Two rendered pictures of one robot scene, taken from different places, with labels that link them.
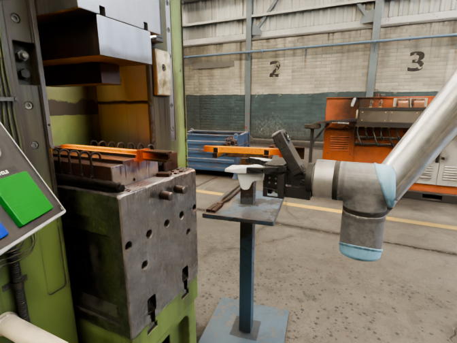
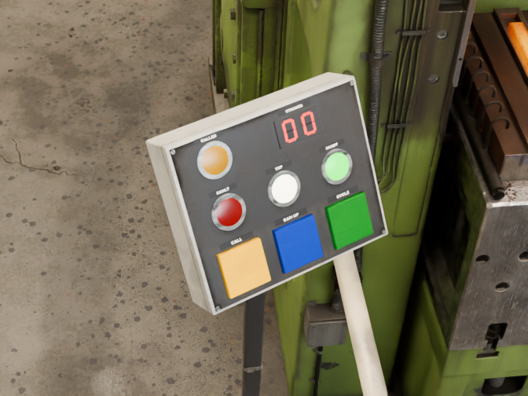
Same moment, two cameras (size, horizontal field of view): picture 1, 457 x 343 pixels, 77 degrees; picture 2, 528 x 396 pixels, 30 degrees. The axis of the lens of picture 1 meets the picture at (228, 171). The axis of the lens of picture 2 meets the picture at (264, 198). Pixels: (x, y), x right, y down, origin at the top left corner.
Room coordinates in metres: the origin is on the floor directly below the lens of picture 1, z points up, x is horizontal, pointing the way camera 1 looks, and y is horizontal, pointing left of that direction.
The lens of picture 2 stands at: (-0.31, -0.52, 2.18)
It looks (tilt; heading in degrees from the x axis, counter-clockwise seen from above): 46 degrees down; 56
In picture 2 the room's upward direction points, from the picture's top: 3 degrees clockwise
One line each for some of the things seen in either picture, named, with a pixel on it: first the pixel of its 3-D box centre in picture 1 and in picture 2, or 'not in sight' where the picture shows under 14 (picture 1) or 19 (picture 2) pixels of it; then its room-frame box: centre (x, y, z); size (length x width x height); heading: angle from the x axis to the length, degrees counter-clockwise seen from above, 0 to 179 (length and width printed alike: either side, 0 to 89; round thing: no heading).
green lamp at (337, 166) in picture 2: not in sight; (336, 166); (0.42, 0.36, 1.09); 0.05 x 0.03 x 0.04; 155
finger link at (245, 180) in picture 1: (244, 177); not in sight; (0.68, -0.04, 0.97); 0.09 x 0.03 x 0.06; 97
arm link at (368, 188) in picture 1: (364, 184); not in sight; (0.62, -0.30, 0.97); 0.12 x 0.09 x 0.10; 65
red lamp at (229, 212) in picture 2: not in sight; (229, 211); (0.22, 0.37, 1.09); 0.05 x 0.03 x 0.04; 155
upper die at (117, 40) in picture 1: (76, 48); not in sight; (0.96, 0.47, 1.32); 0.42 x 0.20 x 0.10; 65
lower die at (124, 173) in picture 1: (88, 162); (520, 88); (0.96, 0.47, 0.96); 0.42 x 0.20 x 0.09; 65
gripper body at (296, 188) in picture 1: (288, 178); not in sight; (0.69, -0.15, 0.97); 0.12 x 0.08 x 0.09; 65
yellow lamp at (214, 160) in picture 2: not in sight; (214, 159); (0.22, 0.41, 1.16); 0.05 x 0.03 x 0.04; 155
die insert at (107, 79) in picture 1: (77, 75); not in sight; (1.00, 0.50, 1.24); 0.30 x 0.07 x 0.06; 65
